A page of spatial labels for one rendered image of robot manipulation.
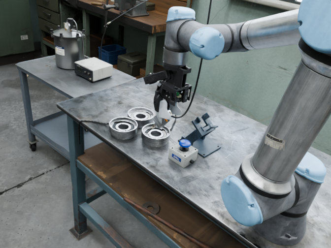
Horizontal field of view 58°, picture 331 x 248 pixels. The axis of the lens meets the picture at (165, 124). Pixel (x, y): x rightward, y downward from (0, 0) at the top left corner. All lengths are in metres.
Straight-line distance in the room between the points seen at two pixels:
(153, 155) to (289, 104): 0.60
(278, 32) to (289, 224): 0.47
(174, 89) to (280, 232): 0.47
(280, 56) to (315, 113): 1.99
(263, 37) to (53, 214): 1.56
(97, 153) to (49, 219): 0.62
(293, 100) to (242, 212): 0.27
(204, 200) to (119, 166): 0.57
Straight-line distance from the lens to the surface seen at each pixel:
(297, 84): 0.55
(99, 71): 1.83
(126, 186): 1.29
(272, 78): 2.59
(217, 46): 0.77
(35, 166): 2.31
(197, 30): 0.77
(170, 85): 0.90
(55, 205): 2.00
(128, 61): 3.00
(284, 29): 0.73
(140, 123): 1.16
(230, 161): 1.09
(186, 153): 1.00
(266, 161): 0.62
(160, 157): 1.04
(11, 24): 3.91
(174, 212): 1.21
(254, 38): 0.79
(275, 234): 0.87
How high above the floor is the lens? 1.44
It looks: 31 degrees down
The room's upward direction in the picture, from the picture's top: 7 degrees clockwise
